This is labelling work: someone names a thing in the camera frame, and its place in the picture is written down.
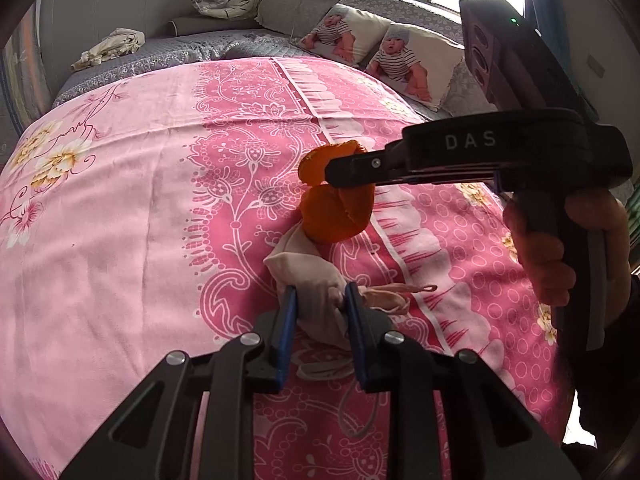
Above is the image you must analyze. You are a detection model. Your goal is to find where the grey quilted sofa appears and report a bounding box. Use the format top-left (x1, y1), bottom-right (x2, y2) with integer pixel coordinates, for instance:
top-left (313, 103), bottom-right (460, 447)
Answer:
top-left (52, 0), bottom-right (501, 122)

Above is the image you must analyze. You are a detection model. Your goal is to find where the leaning patterned mattress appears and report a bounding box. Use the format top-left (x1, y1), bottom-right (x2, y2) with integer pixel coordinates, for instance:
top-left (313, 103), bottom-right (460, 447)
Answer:
top-left (1, 0), bottom-right (52, 136)

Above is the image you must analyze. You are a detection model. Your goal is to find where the beige cloth pouch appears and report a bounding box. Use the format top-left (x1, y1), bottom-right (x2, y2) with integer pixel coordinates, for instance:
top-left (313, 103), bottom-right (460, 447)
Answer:
top-left (264, 223), bottom-right (437, 350)

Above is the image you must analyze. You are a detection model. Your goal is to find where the baby print pillow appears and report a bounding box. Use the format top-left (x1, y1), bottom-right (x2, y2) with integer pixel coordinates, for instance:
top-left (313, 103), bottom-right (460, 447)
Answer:
top-left (298, 3), bottom-right (392, 66)
top-left (366, 23), bottom-right (464, 110)

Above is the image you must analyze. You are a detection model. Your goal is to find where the person's right forearm black sleeve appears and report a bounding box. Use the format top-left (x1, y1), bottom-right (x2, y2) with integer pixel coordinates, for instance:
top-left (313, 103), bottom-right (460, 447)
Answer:
top-left (563, 275), bottom-right (639, 479)

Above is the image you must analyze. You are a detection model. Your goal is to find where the orange peel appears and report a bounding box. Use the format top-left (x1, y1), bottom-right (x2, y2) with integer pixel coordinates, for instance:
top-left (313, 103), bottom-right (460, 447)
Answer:
top-left (297, 140), bottom-right (374, 244)

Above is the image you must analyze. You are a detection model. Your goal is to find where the right baby print pillow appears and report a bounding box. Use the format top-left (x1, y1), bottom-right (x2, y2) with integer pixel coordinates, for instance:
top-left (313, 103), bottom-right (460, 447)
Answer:
top-left (366, 23), bottom-right (464, 110)

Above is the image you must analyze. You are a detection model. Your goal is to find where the grey bolster cushion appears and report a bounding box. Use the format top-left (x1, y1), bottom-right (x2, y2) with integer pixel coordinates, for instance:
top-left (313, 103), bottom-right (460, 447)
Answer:
top-left (166, 15), bottom-right (260, 37)

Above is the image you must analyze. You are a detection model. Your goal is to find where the right blue curtain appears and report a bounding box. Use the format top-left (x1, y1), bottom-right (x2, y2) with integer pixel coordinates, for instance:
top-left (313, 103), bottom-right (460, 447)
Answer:
top-left (524, 0), bottom-right (599, 119)

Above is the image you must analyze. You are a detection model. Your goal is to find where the beige crumpled cloth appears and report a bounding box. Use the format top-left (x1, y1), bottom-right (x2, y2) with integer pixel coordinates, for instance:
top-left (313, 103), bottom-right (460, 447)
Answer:
top-left (70, 28), bottom-right (145, 72)

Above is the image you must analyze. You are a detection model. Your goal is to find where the person's right hand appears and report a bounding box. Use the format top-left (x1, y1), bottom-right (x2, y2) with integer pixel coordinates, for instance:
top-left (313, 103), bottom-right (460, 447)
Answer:
top-left (502, 188), bottom-right (633, 328)

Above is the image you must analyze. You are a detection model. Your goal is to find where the left baby print pillow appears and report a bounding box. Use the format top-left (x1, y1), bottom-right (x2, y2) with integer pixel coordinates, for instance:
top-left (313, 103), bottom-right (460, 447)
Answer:
top-left (298, 3), bottom-right (392, 66)

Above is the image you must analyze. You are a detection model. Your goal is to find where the grey back cushion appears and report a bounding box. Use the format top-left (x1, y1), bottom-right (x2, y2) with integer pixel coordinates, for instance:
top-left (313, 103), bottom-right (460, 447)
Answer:
top-left (256, 0), bottom-right (340, 38)

